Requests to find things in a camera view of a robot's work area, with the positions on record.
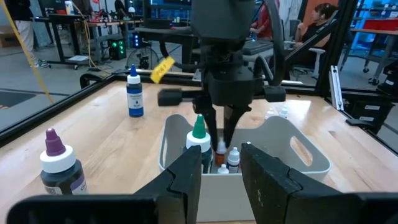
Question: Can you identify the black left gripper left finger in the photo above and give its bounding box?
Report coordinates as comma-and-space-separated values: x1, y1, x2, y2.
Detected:
6, 145, 203, 224

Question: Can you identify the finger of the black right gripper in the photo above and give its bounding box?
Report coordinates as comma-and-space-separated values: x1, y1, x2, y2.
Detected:
223, 106, 246, 149
201, 104, 219, 152

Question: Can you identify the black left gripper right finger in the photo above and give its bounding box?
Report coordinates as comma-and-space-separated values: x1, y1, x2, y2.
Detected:
241, 142, 398, 224

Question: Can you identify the large green food coloring bottle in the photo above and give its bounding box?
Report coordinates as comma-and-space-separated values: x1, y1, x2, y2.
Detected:
185, 114, 214, 174

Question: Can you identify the small orange food coloring bottle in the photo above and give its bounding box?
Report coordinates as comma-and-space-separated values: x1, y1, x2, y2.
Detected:
215, 138, 227, 166

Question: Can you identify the small blue food coloring bottle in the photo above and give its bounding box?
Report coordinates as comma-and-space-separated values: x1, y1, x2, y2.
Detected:
226, 146, 241, 174

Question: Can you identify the white plastic handled bin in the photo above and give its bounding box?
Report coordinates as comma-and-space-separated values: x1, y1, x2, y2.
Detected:
157, 113, 332, 223

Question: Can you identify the large blue food coloring bottle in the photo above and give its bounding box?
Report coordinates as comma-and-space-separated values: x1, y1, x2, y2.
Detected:
126, 64, 145, 118

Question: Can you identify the large purple food coloring bottle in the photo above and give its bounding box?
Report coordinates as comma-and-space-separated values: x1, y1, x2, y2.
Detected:
39, 128, 89, 196

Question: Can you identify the person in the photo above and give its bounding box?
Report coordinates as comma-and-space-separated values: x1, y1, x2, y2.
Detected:
294, 2, 341, 68
250, 0, 280, 41
4, 0, 50, 68

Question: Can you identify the white office chair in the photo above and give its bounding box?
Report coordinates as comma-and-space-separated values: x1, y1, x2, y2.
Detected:
290, 46, 326, 82

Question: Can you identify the computer with green lights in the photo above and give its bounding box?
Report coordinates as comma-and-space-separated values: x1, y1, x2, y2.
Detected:
108, 39, 127, 61

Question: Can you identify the red storage bin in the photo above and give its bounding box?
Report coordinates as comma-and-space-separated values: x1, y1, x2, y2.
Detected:
363, 18, 398, 31

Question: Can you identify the black camera cable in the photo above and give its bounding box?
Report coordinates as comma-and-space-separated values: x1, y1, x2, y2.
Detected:
159, 40, 206, 72

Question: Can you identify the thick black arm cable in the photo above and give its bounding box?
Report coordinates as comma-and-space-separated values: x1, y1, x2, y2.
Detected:
253, 0, 285, 90

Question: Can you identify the yellow cable tag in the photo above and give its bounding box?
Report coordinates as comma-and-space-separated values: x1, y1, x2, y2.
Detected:
150, 55, 176, 84

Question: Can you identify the silver aluminium bracket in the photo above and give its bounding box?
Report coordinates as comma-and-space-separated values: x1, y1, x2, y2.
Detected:
329, 65, 345, 111

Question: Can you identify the yellow hanging cable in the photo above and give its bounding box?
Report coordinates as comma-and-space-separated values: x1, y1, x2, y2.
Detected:
0, 0, 56, 105

